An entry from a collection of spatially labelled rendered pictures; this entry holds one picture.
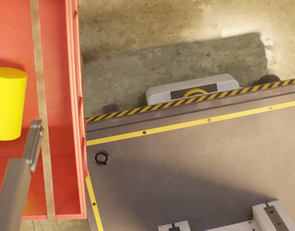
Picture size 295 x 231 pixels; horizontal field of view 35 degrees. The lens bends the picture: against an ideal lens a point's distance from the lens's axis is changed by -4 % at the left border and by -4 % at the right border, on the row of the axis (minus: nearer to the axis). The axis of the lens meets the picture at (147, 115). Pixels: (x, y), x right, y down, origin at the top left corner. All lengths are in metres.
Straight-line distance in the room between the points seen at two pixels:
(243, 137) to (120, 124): 0.31
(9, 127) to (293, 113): 0.74
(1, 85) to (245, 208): 0.79
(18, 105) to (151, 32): 0.73
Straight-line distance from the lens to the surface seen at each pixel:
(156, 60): 1.47
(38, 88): 0.64
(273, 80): 1.43
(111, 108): 1.38
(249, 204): 1.33
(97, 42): 1.45
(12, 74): 0.79
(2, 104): 0.78
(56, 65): 0.82
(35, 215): 0.69
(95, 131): 1.18
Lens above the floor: 1.42
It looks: 70 degrees down
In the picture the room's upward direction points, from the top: 165 degrees clockwise
